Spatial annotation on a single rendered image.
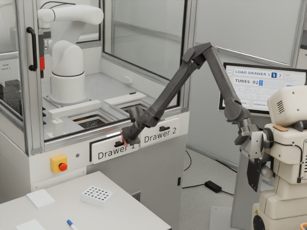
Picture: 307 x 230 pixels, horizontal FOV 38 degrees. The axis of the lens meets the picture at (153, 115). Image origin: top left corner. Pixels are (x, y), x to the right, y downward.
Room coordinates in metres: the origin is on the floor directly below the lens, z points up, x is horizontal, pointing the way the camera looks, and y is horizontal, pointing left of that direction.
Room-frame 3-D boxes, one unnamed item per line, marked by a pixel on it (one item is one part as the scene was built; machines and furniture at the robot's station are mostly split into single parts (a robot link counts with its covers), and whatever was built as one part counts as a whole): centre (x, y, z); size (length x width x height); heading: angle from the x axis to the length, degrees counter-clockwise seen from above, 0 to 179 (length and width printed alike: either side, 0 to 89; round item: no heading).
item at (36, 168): (2.49, 0.48, 0.87); 1.02 x 0.95 x 0.14; 130
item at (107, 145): (2.08, 0.19, 0.87); 0.29 x 0.02 x 0.11; 130
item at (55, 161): (1.87, 0.44, 0.88); 0.07 x 0.05 x 0.07; 130
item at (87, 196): (1.75, 0.24, 0.78); 0.12 x 0.08 x 0.04; 64
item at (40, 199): (1.73, 0.50, 0.77); 0.13 x 0.09 x 0.02; 40
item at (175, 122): (2.30, -0.04, 0.87); 0.29 x 0.02 x 0.11; 130
